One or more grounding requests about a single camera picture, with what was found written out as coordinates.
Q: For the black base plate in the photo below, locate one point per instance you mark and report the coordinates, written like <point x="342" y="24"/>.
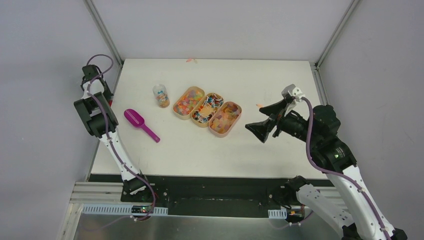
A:
<point x="217" y="196"/>

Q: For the magenta plastic scoop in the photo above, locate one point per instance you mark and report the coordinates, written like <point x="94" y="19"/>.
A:
<point x="135" y="119"/>

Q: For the tray of lollipop candies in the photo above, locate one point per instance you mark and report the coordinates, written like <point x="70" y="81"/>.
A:
<point x="206" y="109"/>

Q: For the spilled candy at table edge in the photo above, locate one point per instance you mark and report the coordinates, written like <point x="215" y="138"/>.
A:
<point x="192" y="60"/>

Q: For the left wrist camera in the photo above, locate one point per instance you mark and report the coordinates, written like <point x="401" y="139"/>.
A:
<point x="89" y="72"/>

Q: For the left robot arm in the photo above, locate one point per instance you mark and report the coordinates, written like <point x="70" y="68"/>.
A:
<point x="94" y="110"/>

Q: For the tray of popsicle candies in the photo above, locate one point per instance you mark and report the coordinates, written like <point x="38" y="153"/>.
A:
<point x="225" y="119"/>

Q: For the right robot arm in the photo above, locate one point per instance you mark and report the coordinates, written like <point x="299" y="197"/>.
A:
<point x="361" y="219"/>

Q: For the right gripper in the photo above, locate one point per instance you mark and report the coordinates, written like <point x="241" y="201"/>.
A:
<point x="274" y="109"/>

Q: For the clear plastic jar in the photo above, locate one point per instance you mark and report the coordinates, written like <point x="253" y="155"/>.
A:
<point x="161" y="95"/>

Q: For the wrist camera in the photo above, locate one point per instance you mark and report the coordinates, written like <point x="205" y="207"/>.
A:
<point x="293" y="94"/>
<point x="89" y="72"/>

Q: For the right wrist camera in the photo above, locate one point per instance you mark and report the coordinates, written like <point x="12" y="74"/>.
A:
<point x="293" y="94"/>

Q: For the tray of gummy candies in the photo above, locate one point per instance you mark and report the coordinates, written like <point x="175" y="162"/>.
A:
<point x="187" y="102"/>

